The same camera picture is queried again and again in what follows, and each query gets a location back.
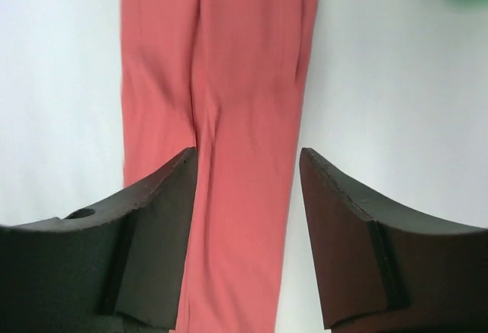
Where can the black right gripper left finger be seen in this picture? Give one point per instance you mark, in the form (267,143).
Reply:
(114,266)

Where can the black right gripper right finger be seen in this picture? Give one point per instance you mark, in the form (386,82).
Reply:
(384,267)

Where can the red t shirt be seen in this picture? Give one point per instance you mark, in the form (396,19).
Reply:
(225,76)

